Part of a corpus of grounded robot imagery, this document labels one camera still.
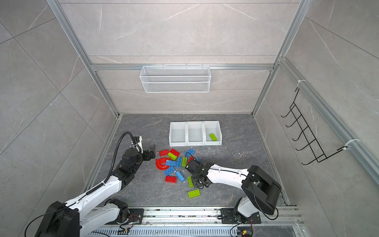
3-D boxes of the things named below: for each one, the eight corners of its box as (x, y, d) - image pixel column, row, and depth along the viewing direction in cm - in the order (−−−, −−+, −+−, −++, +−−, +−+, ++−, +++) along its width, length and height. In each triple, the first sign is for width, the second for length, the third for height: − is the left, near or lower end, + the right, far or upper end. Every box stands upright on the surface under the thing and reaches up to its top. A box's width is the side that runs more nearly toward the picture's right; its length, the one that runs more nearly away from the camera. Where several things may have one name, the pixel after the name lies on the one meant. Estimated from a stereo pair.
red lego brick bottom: (165, 182, 86) (164, 181, 85) (165, 177, 89) (165, 176, 87) (176, 182, 86) (176, 181, 85) (177, 177, 89) (176, 176, 87)
